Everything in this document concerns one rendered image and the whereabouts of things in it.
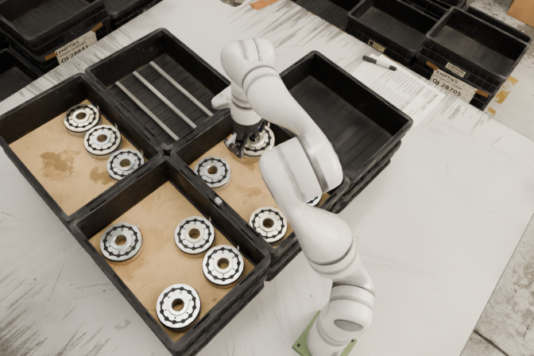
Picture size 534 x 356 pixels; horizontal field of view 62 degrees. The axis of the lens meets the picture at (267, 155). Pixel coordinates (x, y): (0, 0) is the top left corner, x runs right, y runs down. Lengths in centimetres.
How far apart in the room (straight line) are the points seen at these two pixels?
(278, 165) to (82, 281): 86
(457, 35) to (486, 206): 110
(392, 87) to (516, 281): 112
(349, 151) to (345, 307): 58
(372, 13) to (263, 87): 189
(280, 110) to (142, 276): 63
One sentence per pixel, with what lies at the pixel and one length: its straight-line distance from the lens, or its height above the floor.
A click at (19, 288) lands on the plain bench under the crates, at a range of 141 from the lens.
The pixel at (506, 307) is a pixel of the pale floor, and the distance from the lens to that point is 234.
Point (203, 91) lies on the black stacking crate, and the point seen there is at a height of 83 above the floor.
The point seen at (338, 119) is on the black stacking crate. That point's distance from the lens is 145.
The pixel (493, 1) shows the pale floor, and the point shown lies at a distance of 373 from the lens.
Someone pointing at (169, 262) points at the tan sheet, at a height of 83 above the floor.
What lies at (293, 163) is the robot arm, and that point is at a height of 142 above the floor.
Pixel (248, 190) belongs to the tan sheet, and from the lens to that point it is 127.
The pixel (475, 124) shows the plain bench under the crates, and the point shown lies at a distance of 180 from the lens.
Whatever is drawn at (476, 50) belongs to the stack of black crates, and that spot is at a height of 49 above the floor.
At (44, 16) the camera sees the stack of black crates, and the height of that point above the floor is 49.
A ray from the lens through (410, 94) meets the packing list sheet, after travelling 178.
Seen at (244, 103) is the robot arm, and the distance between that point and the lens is 94.
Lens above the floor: 194
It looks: 56 degrees down
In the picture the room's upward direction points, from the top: 7 degrees clockwise
